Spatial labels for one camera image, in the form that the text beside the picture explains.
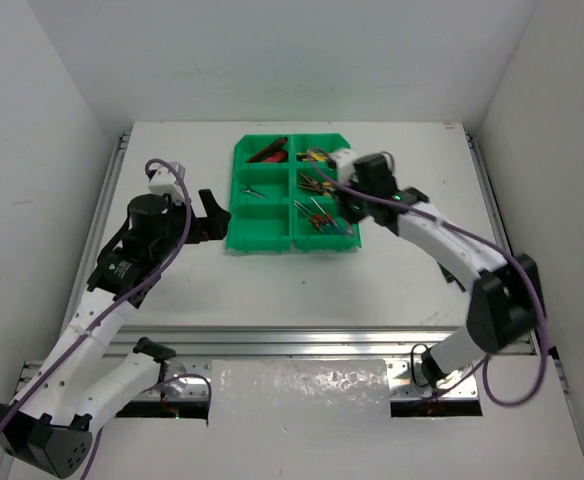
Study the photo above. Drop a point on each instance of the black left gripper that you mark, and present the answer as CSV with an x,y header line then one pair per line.
x,y
200,228

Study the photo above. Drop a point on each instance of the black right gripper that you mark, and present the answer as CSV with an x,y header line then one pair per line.
x,y
350,215

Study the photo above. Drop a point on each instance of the red blue clear screwdriver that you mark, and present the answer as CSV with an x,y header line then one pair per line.
x,y
328,219

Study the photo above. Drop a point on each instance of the yellow needle-nose pliers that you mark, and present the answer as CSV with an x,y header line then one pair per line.
x,y
315,186

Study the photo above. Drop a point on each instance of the yellow utility knife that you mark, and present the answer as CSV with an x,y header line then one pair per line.
x,y
311,157

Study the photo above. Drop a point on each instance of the red black utility knife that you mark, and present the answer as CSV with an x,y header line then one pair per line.
x,y
269,150
277,157

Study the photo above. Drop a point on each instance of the green black precision screwdriver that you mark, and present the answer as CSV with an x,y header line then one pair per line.
x,y
450,278

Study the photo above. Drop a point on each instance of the chrome open-end wrench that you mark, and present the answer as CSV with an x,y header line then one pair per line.
x,y
344,227
252,192

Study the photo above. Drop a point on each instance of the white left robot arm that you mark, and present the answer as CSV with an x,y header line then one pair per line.
x,y
52,421

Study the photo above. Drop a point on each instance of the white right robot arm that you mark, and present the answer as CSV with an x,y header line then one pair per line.
x,y
505,295

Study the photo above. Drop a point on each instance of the green compartment tray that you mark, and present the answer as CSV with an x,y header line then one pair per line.
x,y
272,224

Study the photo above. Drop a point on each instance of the white front cover panel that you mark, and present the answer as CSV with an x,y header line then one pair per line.
x,y
332,420

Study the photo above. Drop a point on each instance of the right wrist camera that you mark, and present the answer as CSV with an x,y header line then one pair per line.
x,y
374,177

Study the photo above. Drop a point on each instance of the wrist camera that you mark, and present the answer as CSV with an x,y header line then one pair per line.
x,y
374,177
161,181

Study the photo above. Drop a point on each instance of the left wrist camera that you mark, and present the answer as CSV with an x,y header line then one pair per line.
x,y
161,181

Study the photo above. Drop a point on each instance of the aluminium table rail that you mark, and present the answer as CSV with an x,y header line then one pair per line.
x,y
386,300

